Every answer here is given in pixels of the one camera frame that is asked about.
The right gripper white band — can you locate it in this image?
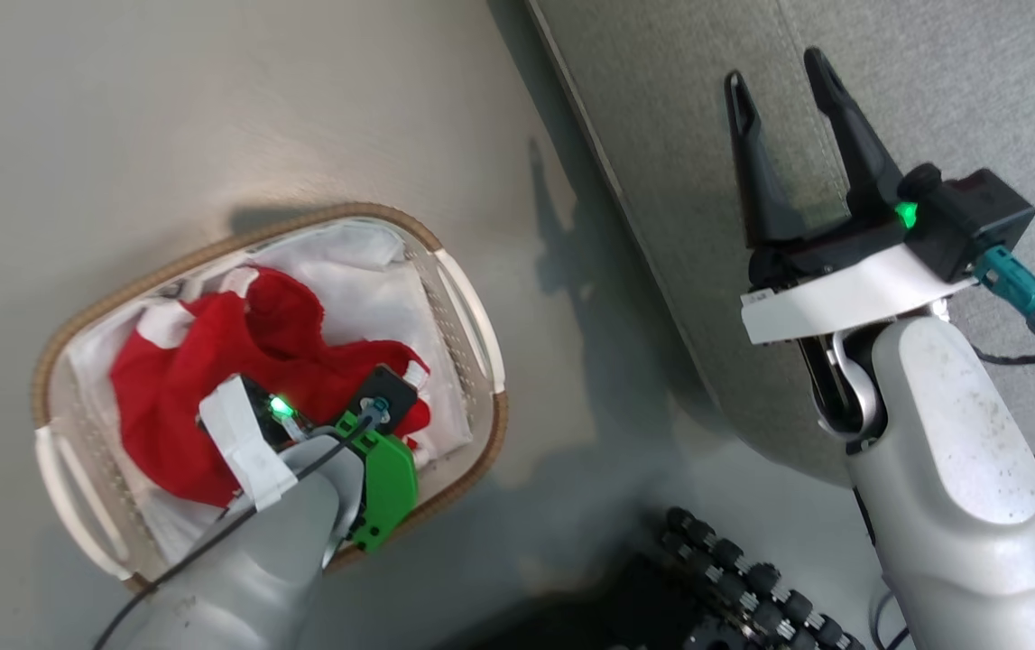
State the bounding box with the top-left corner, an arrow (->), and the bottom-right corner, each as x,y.
723,47 -> 978,346

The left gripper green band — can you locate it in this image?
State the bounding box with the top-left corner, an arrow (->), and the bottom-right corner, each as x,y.
199,373 -> 420,553

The red garment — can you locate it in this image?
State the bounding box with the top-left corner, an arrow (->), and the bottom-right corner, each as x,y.
109,266 -> 433,508

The grey fabric sofa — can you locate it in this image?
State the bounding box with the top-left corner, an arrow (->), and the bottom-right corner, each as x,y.
526,0 -> 1035,488

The white cloth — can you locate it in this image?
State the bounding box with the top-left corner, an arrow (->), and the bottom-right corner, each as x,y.
66,221 -> 475,562

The white laundry basket woven rim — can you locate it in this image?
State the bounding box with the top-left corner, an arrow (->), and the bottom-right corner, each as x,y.
30,202 -> 511,583

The black roller wheel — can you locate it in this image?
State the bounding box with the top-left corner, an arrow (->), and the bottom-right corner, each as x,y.
660,506 -> 870,650

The right arm cable teal plug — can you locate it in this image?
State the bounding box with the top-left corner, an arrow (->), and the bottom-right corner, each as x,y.
973,246 -> 1035,403

